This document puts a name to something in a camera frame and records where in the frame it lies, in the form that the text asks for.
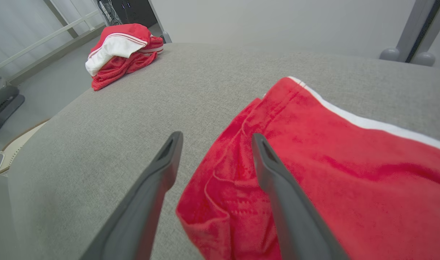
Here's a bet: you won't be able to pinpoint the white basket brown rim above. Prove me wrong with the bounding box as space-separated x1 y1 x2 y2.
0 120 50 176

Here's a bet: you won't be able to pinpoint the grey metal partition frame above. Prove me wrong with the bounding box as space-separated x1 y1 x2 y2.
148 0 172 44

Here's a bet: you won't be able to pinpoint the grey partition post round feet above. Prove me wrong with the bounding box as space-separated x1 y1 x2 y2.
379 0 440 67

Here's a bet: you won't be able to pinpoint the red basketball jersey white undershirt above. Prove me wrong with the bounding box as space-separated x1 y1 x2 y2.
85 23 164 91

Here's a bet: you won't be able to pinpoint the black equipment base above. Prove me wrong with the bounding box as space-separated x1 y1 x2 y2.
0 85 25 139

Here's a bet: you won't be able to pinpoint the pale metal railing frame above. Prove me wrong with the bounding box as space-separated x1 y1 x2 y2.
0 0 106 85

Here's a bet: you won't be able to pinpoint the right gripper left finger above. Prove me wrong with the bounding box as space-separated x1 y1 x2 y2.
79 131 184 260

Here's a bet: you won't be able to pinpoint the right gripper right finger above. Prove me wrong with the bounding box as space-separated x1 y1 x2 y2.
251 133 350 260

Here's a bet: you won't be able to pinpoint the grey fabric sofa seat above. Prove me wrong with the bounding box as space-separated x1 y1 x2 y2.
7 43 440 260

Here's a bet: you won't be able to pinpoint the dark equipment cabinet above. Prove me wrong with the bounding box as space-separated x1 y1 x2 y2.
97 0 159 27

